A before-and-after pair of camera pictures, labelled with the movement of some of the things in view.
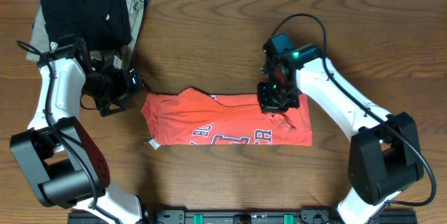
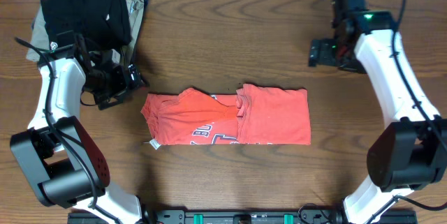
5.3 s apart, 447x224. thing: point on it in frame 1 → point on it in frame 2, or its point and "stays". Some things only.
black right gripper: x=267 y=105 → x=320 y=54
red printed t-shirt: x=191 y=117 stays
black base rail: x=265 y=215 stays
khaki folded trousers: x=39 y=40 stays
